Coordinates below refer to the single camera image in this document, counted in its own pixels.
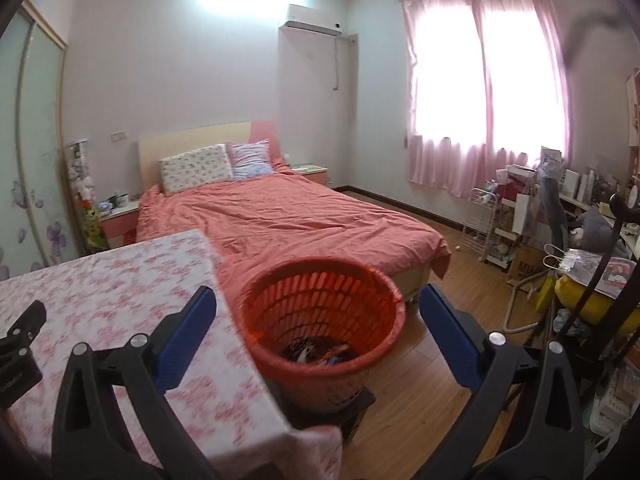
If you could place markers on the pink white nightstand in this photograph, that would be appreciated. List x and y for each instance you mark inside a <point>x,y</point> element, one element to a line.
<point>312,175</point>
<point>120,227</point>

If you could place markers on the pink striped pillow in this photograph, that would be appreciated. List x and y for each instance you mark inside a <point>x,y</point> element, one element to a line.
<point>250,160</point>

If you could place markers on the hanging plush toy organizer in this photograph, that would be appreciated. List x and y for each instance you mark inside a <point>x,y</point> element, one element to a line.
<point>81,175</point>

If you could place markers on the white wall switch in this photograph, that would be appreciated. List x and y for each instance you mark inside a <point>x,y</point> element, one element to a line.
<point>118,135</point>

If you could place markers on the table with floral tablecloth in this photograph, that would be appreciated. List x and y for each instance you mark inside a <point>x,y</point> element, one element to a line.
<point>125,285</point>

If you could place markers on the orange plastic basket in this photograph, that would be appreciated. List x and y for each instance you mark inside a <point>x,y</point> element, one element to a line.
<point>350,300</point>

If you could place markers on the flower-print sliding wardrobe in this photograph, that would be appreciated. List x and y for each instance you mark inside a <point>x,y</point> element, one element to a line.
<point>40,135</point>

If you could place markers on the white air conditioner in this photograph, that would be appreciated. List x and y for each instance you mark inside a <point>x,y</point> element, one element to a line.
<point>310,20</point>

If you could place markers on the yellow cushion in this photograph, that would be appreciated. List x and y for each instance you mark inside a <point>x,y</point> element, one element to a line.
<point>580,295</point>

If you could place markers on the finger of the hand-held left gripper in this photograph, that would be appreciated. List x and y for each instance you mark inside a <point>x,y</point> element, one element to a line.
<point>30,317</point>

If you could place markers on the white floral pillow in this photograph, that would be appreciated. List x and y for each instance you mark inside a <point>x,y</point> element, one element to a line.
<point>195,170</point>

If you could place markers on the green plush toy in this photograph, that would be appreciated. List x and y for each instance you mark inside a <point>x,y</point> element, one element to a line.
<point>94,225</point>

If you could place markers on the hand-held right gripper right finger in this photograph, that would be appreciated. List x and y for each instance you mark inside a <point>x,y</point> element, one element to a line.
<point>445,330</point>

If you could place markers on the white storage cart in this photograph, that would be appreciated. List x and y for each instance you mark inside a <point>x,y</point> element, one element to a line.
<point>505,235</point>

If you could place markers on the white metal tube frame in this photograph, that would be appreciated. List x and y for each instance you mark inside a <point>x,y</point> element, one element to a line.
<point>510,310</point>

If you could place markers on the white plastic storage basket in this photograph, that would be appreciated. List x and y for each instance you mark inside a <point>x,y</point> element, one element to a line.
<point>612,400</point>

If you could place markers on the cluttered desk with chair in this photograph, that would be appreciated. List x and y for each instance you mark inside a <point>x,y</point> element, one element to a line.
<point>612,220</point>

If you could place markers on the clear plastic bag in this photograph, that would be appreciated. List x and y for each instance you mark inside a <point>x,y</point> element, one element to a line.
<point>580,262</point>

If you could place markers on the wall shelf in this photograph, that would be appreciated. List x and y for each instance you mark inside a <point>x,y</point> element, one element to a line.
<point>634,110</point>

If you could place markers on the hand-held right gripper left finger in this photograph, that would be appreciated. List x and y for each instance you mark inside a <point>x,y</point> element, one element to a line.
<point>185,340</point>

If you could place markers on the air conditioner pipe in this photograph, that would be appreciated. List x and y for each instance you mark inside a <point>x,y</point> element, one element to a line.
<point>335,62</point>

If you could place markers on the white mug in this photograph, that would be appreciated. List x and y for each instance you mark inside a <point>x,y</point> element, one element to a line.
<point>122,200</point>

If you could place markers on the beige wooden bed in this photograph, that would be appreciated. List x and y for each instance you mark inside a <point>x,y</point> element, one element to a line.
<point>200,140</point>

